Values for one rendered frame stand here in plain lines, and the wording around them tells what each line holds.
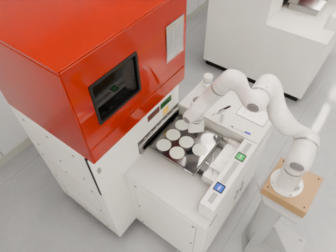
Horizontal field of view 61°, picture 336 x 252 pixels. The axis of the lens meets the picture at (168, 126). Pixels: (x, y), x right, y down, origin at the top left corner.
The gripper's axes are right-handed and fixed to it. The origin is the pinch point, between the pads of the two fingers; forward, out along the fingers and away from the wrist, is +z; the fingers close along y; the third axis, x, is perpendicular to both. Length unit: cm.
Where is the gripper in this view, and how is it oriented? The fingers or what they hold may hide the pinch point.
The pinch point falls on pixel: (195, 134)
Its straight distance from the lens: 189.0
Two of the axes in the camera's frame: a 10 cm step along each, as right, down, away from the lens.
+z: 0.2, 6.4, 7.7
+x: -0.9, -7.6, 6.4
